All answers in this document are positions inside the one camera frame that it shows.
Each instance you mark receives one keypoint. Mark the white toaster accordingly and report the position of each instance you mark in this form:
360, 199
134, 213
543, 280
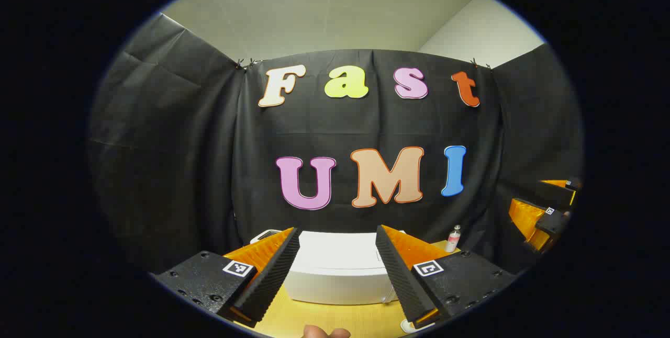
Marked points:
266, 234

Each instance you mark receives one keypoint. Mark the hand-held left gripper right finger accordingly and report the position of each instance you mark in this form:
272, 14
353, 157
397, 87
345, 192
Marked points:
400, 280

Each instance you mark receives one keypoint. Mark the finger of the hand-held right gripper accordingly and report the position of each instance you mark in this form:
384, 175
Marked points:
556, 194
552, 221

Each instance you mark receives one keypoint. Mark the small pink label bottle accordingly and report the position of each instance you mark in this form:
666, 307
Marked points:
453, 241

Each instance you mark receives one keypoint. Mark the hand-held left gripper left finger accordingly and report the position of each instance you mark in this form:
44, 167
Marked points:
272, 280

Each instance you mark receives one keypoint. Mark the white microwave oven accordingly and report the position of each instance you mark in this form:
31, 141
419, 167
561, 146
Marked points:
340, 270

